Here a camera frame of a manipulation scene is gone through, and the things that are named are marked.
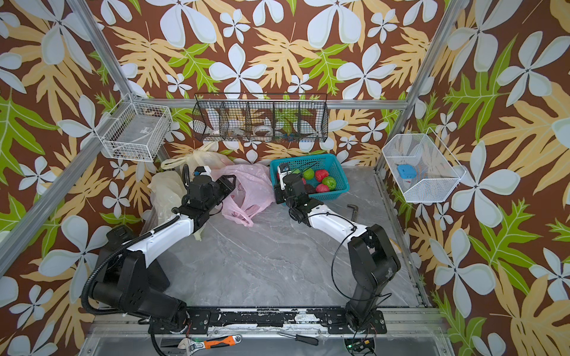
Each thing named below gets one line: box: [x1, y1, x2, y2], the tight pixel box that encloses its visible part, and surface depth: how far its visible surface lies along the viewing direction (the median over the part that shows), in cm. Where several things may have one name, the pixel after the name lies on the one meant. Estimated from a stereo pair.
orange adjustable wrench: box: [177, 334, 243, 356], surface depth 71 cm
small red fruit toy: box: [315, 183, 331, 193], surface depth 106 cm
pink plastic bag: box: [211, 163, 276, 227], surface depth 95 cm
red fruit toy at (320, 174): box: [314, 169, 329, 183], surface depth 113 cm
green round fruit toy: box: [322, 176, 337, 191], surface depth 109 cm
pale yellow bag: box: [161, 141, 234, 177], surface depth 108 cm
